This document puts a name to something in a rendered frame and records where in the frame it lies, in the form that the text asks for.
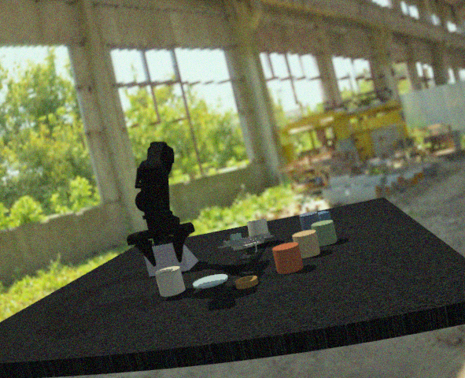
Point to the grey-blue cylinder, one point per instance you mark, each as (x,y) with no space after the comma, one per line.
(307,219)

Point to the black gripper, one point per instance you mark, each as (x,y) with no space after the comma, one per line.
(157,221)

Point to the light blue block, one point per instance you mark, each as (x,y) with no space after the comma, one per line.
(324,216)

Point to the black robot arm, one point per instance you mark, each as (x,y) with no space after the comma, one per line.
(153,173)

